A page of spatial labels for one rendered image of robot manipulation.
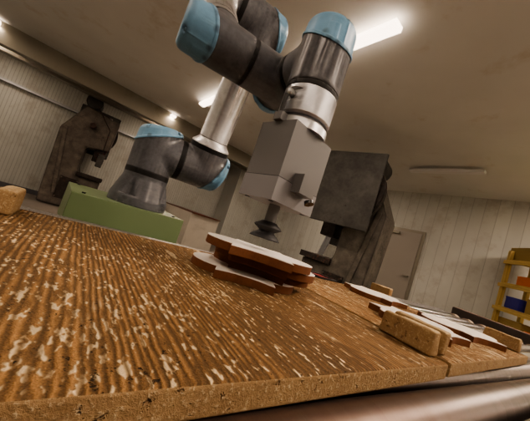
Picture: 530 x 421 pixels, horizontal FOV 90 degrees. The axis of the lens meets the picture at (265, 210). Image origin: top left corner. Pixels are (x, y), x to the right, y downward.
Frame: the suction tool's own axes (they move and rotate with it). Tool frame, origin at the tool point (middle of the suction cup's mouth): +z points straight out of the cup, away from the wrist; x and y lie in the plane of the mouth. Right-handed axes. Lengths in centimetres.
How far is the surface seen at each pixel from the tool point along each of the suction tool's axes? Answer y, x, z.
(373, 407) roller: -5.9, -19.9, 7.6
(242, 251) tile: -5.5, -2.7, 2.1
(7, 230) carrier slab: -24.4, 6.0, 6.0
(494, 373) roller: 30.7, -24.2, 8.4
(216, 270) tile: -6.5, -0.7, 5.1
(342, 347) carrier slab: -3.9, -16.0, 6.0
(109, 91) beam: 86, 690, -189
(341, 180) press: 327, 198, -112
